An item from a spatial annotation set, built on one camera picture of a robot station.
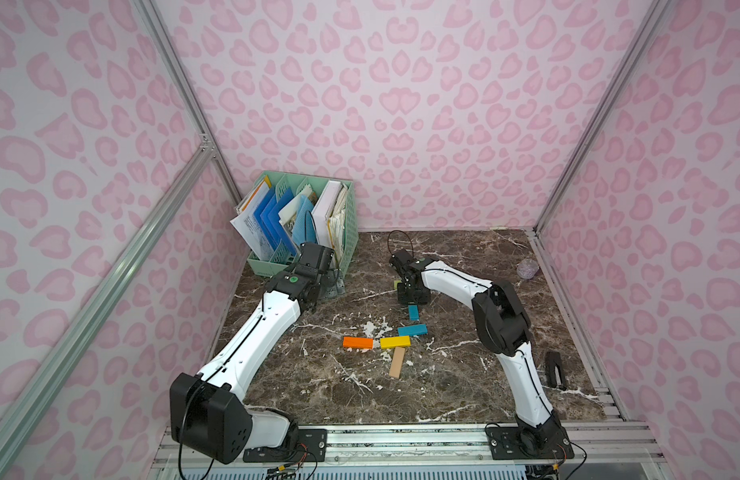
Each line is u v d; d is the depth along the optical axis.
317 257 0.61
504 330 0.58
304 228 0.91
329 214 0.90
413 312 0.95
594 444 0.75
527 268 1.05
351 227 1.03
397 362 0.86
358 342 0.91
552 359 0.86
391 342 0.91
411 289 0.82
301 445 0.72
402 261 0.82
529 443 0.64
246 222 0.93
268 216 0.95
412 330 0.93
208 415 0.39
